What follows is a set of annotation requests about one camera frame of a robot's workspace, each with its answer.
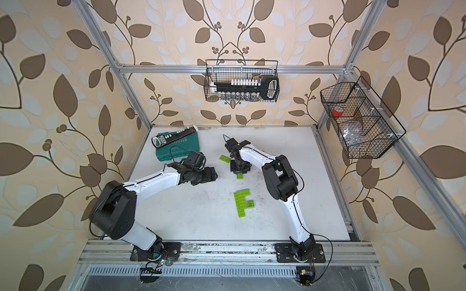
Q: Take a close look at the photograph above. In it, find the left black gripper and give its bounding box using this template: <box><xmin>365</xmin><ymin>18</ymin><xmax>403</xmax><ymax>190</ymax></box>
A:
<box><xmin>191</xmin><ymin>166</ymin><xmax>219</xmax><ymax>184</ymax></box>

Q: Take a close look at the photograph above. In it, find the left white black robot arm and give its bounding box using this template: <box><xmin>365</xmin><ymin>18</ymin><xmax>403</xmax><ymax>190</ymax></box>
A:
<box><xmin>89</xmin><ymin>152</ymin><xmax>218</xmax><ymax>262</ymax></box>

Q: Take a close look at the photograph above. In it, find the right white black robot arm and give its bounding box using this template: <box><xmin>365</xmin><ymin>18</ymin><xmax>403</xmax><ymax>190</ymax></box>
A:
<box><xmin>223</xmin><ymin>135</ymin><xmax>331</xmax><ymax>263</ymax></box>

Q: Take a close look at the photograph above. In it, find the green tool case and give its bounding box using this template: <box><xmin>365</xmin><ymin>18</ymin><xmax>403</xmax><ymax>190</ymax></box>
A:
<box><xmin>155</xmin><ymin>133</ymin><xmax>200</xmax><ymax>161</ymax></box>

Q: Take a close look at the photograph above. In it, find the black bit holder on case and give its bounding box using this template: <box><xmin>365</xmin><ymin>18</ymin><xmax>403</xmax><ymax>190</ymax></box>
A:
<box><xmin>151</xmin><ymin>126</ymin><xmax>199</xmax><ymax>149</ymax></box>

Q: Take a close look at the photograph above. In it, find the black socket set in basket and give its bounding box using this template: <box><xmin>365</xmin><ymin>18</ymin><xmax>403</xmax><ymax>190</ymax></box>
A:
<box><xmin>204</xmin><ymin>75</ymin><xmax>280</xmax><ymax>102</ymax></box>

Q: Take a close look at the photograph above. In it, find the red tape roll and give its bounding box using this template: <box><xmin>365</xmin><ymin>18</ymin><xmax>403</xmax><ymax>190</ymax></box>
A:
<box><xmin>331</xmin><ymin>105</ymin><xmax>345</xmax><ymax>118</ymax></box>

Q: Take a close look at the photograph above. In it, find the clear plastic bag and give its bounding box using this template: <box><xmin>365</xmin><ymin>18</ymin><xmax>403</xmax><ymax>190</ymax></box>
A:
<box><xmin>341</xmin><ymin>120</ymin><xmax>364</xmax><ymax>147</ymax></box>

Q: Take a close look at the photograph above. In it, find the black wire basket back wall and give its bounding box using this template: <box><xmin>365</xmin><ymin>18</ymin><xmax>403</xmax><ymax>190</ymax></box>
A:
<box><xmin>203</xmin><ymin>58</ymin><xmax>280</xmax><ymax>103</ymax></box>

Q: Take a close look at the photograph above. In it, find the black wire basket wall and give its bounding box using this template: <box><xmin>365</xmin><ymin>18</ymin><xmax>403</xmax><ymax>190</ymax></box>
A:
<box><xmin>203</xmin><ymin>58</ymin><xmax>280</xmax><ymax>103</ymax></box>
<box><xmin>320</xmin><ymin>76</ymin><xmax>407</xmax><ymax>159</ymax></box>

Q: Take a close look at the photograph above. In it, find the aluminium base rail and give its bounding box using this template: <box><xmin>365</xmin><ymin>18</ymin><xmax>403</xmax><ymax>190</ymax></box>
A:
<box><xmin>78</xmin><ymin>240</ymin><xmax>380</xmax><ymax>278</ymax></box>

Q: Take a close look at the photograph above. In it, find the black wire basket right wall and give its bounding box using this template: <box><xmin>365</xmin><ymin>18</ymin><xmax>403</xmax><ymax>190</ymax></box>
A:
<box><xmin>320</xmin><ymin>76</ymin><xmax>407</xmax><ymax>159</ymax></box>

